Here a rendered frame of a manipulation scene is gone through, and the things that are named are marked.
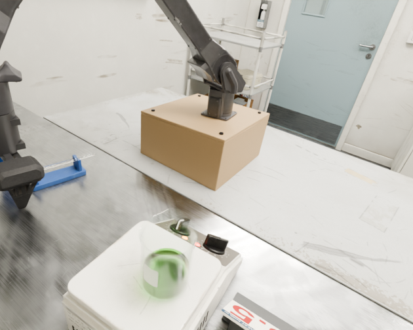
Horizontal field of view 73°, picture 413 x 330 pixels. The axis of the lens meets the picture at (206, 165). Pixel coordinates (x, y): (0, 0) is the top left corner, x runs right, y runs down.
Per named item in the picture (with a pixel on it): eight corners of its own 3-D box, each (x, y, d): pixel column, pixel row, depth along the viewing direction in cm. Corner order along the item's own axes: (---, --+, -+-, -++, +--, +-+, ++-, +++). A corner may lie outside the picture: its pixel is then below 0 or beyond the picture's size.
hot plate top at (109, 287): (143, 222, 37) (143, 217, 36) (224, 266, 32) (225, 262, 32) (62, 291, 27) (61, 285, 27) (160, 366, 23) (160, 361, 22)
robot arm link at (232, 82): (222, 83, 65) (225, 54, 62) (246, 94, 58) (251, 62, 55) (197, 85, 62) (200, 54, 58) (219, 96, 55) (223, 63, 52)
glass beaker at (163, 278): (187, 311, 27) (196, 255, 22) (132, 304, 27) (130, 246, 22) (193, 260, 32) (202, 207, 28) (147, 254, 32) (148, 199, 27)
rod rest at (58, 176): (79, 167, 58) (77, 152, 56) (87, 174, 57) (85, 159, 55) (26, 183, 52) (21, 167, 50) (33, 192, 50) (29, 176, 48)
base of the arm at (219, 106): (212, 107, 67) (215, 82, 64) (237, 113, 65) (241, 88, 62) (198, 115, 61) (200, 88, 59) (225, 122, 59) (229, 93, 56)
